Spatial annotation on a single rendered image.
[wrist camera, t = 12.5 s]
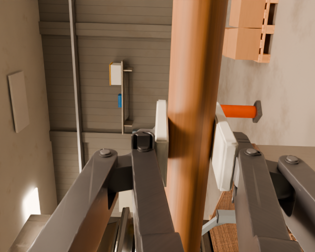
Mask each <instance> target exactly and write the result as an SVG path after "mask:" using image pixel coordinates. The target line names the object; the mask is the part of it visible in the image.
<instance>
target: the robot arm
mask: <svg viewBox="0 0 315 252"><path fill-rule="evenodd" d="M168 152H169V129H168V102H167V101H166V100H158V101H157V104H156V120H155V129H142V128H140V129H139V130H138V131H137V132H134V133H133V134H132V135H131V152H130V153H128V154H124V155H118V153H117V151H115V150H113V149H109V148H103V149H99V150H97V151H95V152H94V153H93V155H92V156H91V158H90V159H89V161H88V162H87V163H86V165H85V166H84V168H83V169H82V171H81V172H80V174H79V175H78V177H77V178H76V180H75V181H74V183H73V184H72V186H71V187H70V189H69V190H68V192H67V193H66V195H65V196H64V197H63V199H62V200H61V202H60V203H59V205H58V206H57V208H56V209H55V211H54V212H53V214H52V215H51V217H50V218H49V220H48V221H47V223H46V224H45V226H44V227H43V229H42V230H41V231H40V233H39V234H38V236H37V237H36V239H35V240H34V242H33V243H32V245H31V246H30V248H29V249H28V251H27V252H97V249H98V247H99V244H100V242H101V239H102V237H103V234H104V232H105V229H106V227H107V224H108V222H109V219H110V217H111V214H112V212H113V209H114V207H115V204H116V202H117V199H118V197H119V192H124V191H130V190H131V196H132V211H133V225H134V239H135V252H185V251H184V248H183V244H182V240H181V236H180V234H179V232H175V228H174V224H173V220H172V216H171V212H170V208H169V204H168V200H167V196H166V192H165V187H167V172H168ZM210 158H211V162H212V166H213V170H214V175H215V179H216V183H217V187H218V189H220V191H230V190H232V187H233V182H234V188H233V194H232V201H231V203H234V208H235V219H236V229H237V240H238V250H239V252H302V249H303V251H304V252H315V171H314V170H313V169H312V168H311V167H310V166H309V165H308V164H307V163H305V162H304V161H303V160H302V159H301V158H298V157H296V156H293V155H282V156H280V157H279V159H278V162H277V161H272V160H268V159H265V157H264V154H263V153H262V152H261V151H259V150H257V149H254V147H253V145H252V144H251V142H250V140H249V138H248V136H247V135H246V134H244V133H243V132H236V131H232V129H231V127H230V125H229V123H228V120H227V118H226V116H225V114H224V112H223V110H222V107H221V105H220V104H219V102H216V111H215V119H214V128H213V137H212V146H211V154H210ZM286 225H287V226H286ZM287 227H288V228H289V230H290V231H291V233H292V234H293V236H294V237H295V239H296V240H297V241H296V240H291V239H290V236H289V233H288V229H287ZM301 248H302V249H301Z"/></svg>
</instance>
